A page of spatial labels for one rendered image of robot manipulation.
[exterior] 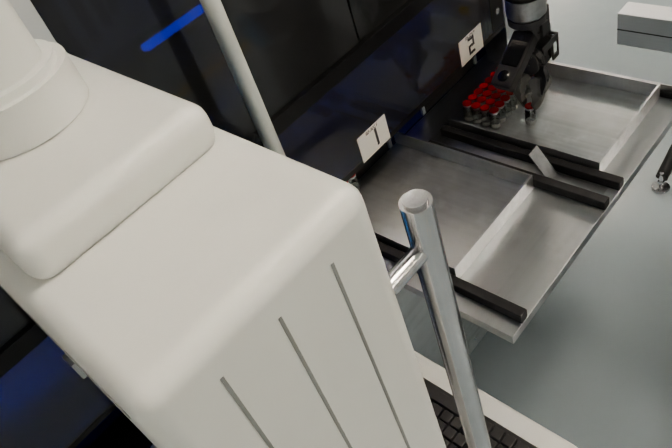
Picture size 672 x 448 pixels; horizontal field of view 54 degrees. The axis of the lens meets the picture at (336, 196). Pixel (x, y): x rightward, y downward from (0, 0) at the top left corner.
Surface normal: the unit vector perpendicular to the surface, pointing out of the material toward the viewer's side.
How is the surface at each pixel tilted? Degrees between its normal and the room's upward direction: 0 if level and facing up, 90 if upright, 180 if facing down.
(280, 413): 90
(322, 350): 90
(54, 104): 90
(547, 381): 0
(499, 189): 0
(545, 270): 0
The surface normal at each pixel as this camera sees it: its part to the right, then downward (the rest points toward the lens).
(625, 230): -0.26, -0.71
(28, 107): 0.66, 0.36
